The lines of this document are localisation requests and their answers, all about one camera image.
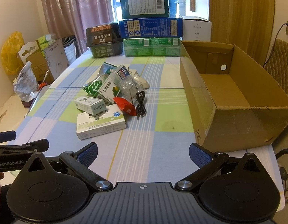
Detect large white medicine box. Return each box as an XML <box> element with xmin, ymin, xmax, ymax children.
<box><xmin>76</xmin><ymin>104</ymin><xmax>126</xmax><ymax>140</ymax></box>

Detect white parrot ointment box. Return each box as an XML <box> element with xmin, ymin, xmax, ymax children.
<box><xmin>74</xmin><ymin>96</ymin><xmax>106</xmax><ymax>115</ymax></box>

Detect red snack packet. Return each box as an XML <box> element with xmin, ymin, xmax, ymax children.
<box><xmin>113</xmin><ymin>97</ymin><xmax>137</xmax><ymax>116</ymax></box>

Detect green leaf packet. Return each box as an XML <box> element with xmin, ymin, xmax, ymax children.
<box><xmin>82</xmin><ymin>74</ymin><xmax>107</xmax><ymax>98</ymax></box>

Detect black audio cable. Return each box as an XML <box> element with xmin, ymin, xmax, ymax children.
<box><xmin>135</xmin><ymin>91</ymin><xmax>147</xmax><ymax>118</ymax></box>

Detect green white medicine box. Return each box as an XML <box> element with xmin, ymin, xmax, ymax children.
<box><xmin>96</xmin><ymin>76</ymin><xmax>120</xmax><ymax>105</ymax></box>

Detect clear plastic box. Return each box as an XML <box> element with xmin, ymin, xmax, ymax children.
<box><xmin>119</xmin><ymin>76</ymin><xmax>145</xmax><ymax>104</ymax></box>

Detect silver tea foil pouch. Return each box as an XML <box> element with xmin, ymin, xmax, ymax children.
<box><xmin>98</xmin><ymin>62</ymin><xmax>117</xmax><ymax>76</ymax></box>

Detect clear blue label case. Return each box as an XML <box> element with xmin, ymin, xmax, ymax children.
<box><xmin>110</xmin><ymin>65</ymin><xmax>130</xmax><ymax>85</ymax></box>

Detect checked tablecloth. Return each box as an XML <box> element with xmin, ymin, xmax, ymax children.
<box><xmin>8</xmin><ymin>49</ymin><xmax>286</xmax><ymax>211</ymax></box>

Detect crumpled silver bag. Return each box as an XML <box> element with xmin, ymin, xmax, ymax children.
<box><xmin>13</xmin><ymin>61</ymin><xmax>39</xmax><ymax>102</ymax></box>

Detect brown cardboard box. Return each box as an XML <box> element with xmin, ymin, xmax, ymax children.
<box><xmin>180</xmin><ymin>41</ymin><xmax>288</xmax><ymax>152</ymax></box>

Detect yellow plastic bag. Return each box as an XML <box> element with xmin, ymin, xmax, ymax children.
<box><xmin>0</xmin><ymin>31</ymin><xmax>24</xmax><ymax>75</ymax></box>

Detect grey white paper bag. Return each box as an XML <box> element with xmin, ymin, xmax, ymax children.
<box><xmin>44</xmin><ymin>39</ymin><xmax>69</xmax><ymax>80</ymax></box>

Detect green tissue packs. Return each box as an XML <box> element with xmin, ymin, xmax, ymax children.
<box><xmin>37</xmin><ymin>33</ymin><xmax>57</xmax><ymax>51</ymax></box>

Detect quilted beige chair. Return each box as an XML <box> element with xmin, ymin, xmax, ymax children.
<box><xmin>264</xmin><ymin>39</ymin><xmax>288</xmax><ymax>95</ymax></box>

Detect black noodle bowl pack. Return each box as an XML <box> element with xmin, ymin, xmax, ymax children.
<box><xmin>86</xmin><ymin>22</ymin><xmax>123</xmax><ymax>58</ymax></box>

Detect green shrink-wrapped pack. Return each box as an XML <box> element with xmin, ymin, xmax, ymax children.
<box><xmin>123</xmin><ymin>38</ymin><xmax>180</xmax><ymax>57</ymax></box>

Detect white cardboard box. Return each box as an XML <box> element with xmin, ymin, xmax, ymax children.
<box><xmin>182</xmin><ymin>16</ymin><xmax>212</xmax><ymax>41</ymax></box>

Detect blue carton box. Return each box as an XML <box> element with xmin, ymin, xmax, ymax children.
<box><xmin>119</xmin><ymin>18</ymin><xmax>183</xmax><ymax>38</ymax></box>

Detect pink curtain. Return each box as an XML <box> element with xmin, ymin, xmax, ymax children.
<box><xmin>41</xmin><ymin>0</ymin><xmax>113</xmax><ymax>54</ymax></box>

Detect brown curtain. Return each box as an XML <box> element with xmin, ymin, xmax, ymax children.
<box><xmin>209</xmin><ymin>0</ymin><xmax>275</xmax><ymax>65</ymax></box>

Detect dark green top box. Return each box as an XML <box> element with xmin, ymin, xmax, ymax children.
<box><xmin>120</xmin><ymin>0</ymin><xmax>169</xmax><ymax>19</ymax></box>

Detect black wall cable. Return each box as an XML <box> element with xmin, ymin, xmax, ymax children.
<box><xmin>262</xmin><ymin>22</ymin><xmax>288</xmax><ymax>68</ymax></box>

